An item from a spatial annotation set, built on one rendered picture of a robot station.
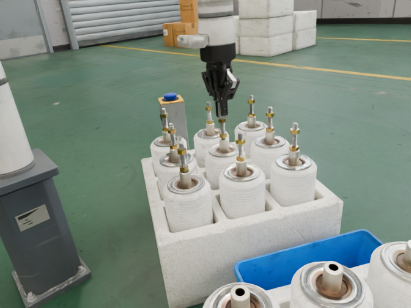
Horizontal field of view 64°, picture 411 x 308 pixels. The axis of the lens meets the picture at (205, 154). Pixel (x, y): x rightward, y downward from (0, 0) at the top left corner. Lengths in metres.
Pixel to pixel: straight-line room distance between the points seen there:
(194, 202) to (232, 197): 0.08
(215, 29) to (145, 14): 5.83
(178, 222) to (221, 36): 0.37
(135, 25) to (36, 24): 1.62
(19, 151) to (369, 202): 0.92
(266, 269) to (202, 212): 0.17
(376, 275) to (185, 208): 0.33
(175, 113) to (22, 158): 0.45
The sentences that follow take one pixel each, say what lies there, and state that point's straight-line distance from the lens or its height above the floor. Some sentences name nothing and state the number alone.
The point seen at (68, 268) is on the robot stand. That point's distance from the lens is 0.85.
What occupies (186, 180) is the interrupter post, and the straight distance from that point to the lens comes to 0.64.
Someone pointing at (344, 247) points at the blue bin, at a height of 0.09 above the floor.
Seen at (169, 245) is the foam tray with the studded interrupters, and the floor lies 0.17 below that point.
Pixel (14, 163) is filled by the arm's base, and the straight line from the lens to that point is 0.73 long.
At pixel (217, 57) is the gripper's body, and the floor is 0.47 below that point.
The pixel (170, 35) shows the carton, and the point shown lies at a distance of 4.86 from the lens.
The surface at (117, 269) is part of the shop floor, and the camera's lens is 0.88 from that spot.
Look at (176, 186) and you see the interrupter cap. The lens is 0.65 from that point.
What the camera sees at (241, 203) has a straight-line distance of 0.66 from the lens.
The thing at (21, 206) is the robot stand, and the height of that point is 0.24.
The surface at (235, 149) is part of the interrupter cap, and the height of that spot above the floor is 0.25.
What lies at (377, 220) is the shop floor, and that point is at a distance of 1.02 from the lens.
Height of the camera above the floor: 0.58
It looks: 26 degrees down
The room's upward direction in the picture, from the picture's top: 5 degrees counter-clockwise
